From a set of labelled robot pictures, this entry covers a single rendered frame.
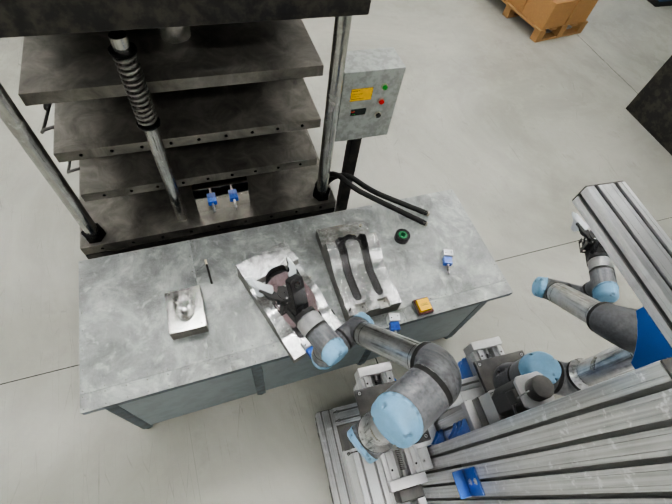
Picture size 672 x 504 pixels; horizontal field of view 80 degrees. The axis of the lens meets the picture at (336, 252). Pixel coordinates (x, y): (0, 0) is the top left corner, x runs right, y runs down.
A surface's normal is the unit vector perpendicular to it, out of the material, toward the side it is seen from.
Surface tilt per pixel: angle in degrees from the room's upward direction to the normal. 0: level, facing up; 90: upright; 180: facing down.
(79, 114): 0
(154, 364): 0
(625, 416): 90
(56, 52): 0
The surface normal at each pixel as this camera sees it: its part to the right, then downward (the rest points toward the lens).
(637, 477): -0.96, 0.15
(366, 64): 0.11, -0.52
